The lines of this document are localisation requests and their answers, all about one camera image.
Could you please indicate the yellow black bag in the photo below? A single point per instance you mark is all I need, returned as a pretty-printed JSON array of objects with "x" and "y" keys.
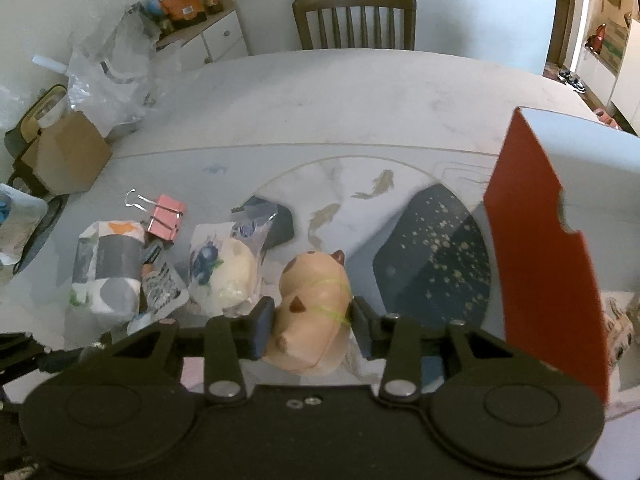
[{"x": 35, "y": 115}]

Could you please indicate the small black case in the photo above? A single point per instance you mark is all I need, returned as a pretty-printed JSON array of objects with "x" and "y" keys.
[{"x": 280, "y": 227}]

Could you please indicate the white drawer cabinet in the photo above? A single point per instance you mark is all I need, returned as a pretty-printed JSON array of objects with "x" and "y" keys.
[{"x": 220, "y": 40}]

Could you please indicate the small red bag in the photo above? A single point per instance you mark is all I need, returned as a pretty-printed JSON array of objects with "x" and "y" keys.
[{"x": 597, "y": 39}]

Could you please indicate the brown wooden chair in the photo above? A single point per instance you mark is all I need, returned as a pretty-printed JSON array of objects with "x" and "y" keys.
[{"x": 352, "y": 15}]

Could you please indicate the clear plastic bag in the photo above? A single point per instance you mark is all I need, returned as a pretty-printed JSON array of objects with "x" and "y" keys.
[{"x": 112, "y": 70}]

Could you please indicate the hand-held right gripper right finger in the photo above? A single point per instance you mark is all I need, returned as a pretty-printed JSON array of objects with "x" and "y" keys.
[{"x": 361, "y": 332}]

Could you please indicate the blueberry print bread packet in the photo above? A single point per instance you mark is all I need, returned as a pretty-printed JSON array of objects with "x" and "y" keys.
[{"x": 225, "y": 265}]

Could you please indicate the tan capybara toy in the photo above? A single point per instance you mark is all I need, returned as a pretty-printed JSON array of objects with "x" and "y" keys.
[{"x": 310, "y": 305}]

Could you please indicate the brown cardboard box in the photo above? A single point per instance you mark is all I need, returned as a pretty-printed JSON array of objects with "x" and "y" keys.
[{"x": 67, "y": 152}]

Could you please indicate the plastic bag with blue item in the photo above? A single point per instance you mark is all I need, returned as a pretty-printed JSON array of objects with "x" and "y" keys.
[{"x": 17, "y": 225}]

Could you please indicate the tan patterned cloth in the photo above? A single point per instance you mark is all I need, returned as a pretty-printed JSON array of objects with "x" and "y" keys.
[{"x": 620, "y": 325}]

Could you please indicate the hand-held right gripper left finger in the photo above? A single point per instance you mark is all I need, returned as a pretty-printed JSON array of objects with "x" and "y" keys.
[{"x": 262, "y": 330}]

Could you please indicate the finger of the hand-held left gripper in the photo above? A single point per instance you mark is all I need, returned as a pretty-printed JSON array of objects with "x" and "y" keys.
[{"x": 60, "y": 356}]

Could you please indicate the white fish print desktop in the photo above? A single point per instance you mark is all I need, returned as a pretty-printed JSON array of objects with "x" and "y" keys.
[{"x": 350, "y": 105}]

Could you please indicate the printed cardboard carton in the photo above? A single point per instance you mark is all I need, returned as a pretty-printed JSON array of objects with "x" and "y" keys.
[{"x": 616, "y": 40}]

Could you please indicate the red cardboard box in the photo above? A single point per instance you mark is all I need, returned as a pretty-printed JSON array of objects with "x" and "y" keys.
[{"x": 545, "y": 260}]

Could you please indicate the pair of dark sneakers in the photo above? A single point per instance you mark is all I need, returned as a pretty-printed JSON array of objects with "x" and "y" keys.
[{"x": 571, "y": 81}]

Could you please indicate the pink binder clip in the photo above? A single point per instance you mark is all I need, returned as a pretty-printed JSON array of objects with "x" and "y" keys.
[{"x": 167, "y": 217}]

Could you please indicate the grey white tissue packet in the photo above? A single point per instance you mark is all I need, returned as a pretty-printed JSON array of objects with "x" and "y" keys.
[{"x": 107, "y": 270}]

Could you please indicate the pair of pink slippers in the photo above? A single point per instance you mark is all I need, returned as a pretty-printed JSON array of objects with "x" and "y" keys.
[{"x": 607, "y": 117}]

